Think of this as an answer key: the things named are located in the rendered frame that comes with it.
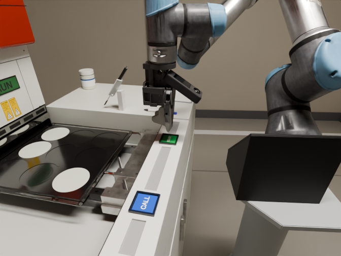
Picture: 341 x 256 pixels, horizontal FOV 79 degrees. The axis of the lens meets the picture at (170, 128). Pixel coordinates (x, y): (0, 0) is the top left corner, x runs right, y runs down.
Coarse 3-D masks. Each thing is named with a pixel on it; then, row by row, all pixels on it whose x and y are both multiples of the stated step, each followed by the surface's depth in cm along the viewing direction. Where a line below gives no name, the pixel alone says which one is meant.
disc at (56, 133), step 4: (56, 128) 86; (60, 128) 86; (64, 128) 86; (48, 132) 83; (52, 132) 83; (56, 132) 83; (60, 132) 83; (64, 132) 83; (68, 132) 83; (44, 136) 80; (48, 136) 80; (52, 136) 80; (56, 136) 80; (60, 136) 80; (64, 136) 80; (48, 140) 78
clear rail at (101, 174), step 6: (126, 138) 78; (120, 144) 75; (120, 150) 73; (114, 156) 69; (108, 162) 66; (108, 168) 65; (102, 174) 61; (96, 180) 59; (90, 186) 57; (84, 198) 53
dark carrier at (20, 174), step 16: (48, 128) 86; (80, 128) 86; (64, 144) 75; (80, 144) 75; (96, 144) 76; (112, 144) 76; (16, 160) 68; (32, 160) 67; (48, 160) 68; (64, 160) 68; (80, 160) 68; (96, 160) 68; (0, 176) 61; (16, 176) 61; (32, 176) 61; (48, 176) 61; (96, 176) 61; (32, 192) 56; (48, 192) 56; (80, 192) 56
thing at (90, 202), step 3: (87, 201) 60; (90, 201) 60; (93, 201) 59; (96, 201) 59; (99, 201) 59; (84, 204) 61; (87, 204) 61; (90, 204) 60; (93, 204) 60; (96, 204) 60; (99, 204) 60; (96, 207) 61; (99, 207) 60
